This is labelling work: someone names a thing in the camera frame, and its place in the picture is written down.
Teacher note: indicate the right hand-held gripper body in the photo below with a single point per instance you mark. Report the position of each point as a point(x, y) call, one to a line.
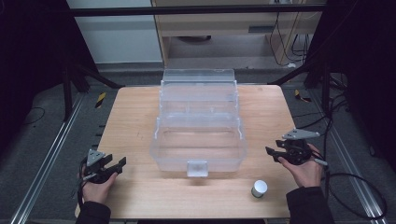
point(297, 148)

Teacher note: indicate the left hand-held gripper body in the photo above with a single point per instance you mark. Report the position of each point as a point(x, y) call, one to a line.
point(95, 169)

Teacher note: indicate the small white bottle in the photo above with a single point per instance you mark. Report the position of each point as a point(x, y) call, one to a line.
point(259, 188)

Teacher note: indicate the clear plastic storage box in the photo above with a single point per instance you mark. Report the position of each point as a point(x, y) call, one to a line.
point(198, 124)

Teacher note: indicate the person's left hand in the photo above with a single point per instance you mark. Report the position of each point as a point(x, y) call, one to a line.
point(98, 188)

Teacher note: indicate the person's right hand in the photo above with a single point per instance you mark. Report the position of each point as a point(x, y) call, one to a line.
point(303, 171)

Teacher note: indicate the yellow black striped tape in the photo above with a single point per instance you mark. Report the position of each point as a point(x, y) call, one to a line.
point(100, 100)
point(301, 96)

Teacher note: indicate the black metal stand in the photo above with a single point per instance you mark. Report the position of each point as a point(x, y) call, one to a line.
point(314, 77)
point(74, 81)

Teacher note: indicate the wooden cabinet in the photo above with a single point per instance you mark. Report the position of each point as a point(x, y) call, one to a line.
point(236, 28)

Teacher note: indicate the white cabinet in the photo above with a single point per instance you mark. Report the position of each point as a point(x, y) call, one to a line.
point(115, 34)

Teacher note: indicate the black horizontal bar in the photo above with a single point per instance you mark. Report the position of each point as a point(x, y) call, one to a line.
point(193, 10)

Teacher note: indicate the aluminium floor rail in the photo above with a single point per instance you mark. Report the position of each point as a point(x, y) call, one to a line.
point(351, 174)
point(45, 165)

